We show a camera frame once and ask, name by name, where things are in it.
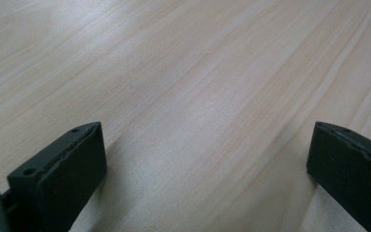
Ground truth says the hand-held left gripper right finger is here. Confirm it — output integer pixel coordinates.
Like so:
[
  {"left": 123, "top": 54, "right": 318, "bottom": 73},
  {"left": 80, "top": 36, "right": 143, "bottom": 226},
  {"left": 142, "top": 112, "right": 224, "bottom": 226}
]
[{"left": 305, "top": 121, "right": 371, "bottom": 232}]

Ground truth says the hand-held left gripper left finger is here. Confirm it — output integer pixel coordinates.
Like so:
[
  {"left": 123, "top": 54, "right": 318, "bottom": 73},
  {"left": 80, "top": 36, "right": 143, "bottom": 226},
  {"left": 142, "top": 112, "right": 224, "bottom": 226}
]
[{"left": 6, "top": 121, "right": 108, "bottom": 232}]

